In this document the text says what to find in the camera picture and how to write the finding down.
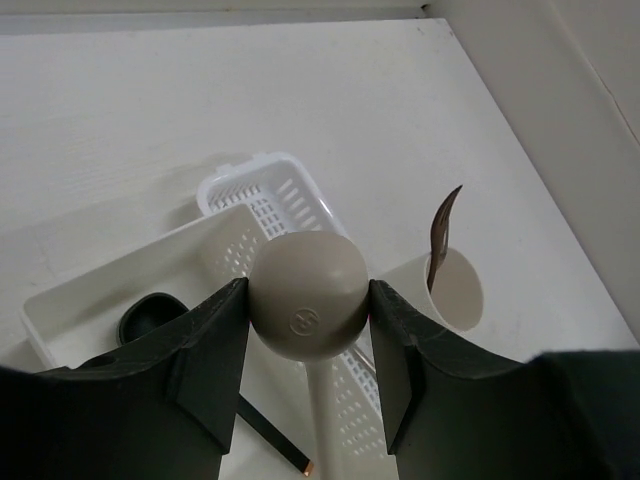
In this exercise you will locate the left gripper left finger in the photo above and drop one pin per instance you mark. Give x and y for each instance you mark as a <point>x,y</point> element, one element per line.
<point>161,407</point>

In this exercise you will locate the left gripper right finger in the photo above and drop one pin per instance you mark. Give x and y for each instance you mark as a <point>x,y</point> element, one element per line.
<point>453,410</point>

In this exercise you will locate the black plastic spoon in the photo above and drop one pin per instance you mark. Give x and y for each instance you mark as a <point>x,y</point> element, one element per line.
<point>157,309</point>

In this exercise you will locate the brown wooden fork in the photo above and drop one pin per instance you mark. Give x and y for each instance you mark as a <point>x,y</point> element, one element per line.
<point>439,236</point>

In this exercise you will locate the beige plastic spoon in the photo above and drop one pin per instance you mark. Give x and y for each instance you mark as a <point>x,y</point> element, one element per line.
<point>308,302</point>

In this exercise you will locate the white paper cup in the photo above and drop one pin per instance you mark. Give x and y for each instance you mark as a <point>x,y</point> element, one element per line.
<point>456,299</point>

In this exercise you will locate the white square box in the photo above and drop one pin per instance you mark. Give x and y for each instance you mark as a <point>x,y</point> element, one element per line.
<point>77,319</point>

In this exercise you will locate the white perforated tray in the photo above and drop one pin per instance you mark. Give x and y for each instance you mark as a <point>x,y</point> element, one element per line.
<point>284,198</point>

